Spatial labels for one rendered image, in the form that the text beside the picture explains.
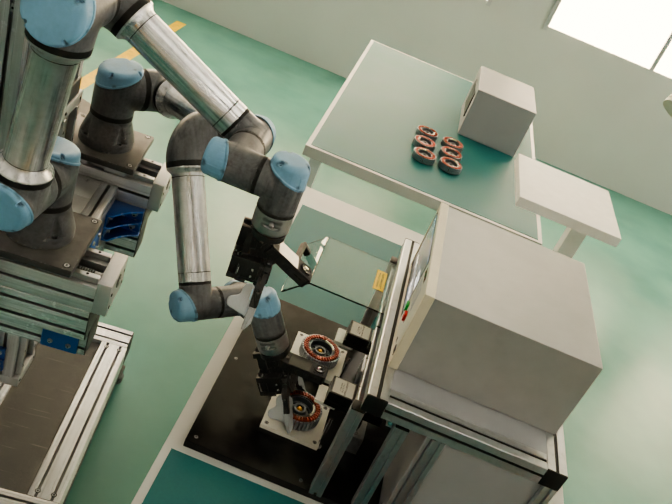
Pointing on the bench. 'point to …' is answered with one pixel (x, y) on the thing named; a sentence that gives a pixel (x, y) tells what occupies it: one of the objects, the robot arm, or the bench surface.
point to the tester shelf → (456, 408)
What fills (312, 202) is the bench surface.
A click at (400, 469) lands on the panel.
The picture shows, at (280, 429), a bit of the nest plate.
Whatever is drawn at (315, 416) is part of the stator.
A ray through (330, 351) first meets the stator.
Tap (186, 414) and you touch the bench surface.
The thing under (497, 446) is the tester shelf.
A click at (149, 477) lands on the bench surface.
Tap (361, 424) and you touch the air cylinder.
